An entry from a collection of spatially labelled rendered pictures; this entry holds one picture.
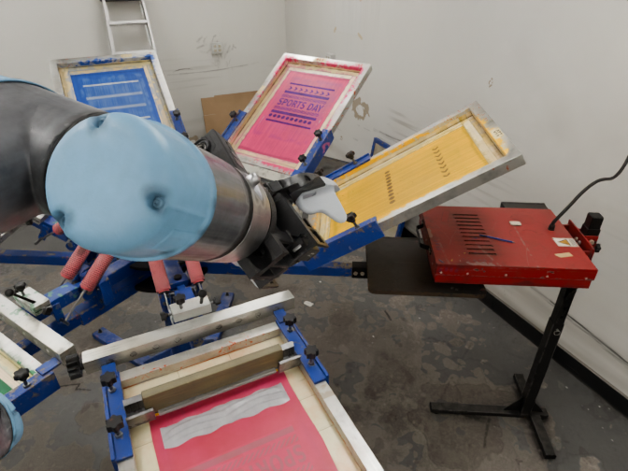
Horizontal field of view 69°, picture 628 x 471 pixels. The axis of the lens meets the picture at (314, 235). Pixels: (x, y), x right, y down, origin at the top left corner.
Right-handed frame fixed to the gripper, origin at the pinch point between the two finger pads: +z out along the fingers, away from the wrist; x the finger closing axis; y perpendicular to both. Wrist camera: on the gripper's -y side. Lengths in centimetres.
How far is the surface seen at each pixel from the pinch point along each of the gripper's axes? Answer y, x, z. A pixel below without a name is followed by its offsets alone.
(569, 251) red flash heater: 41, 56, 137
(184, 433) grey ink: 11, -68, 62
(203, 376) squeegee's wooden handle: 1, -57, 65
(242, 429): 19, -56, 67
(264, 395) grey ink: 16, -50, 76
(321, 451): 36, -41, 67
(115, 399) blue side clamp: -8, -80, 60
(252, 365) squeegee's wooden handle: 7, -47, 75
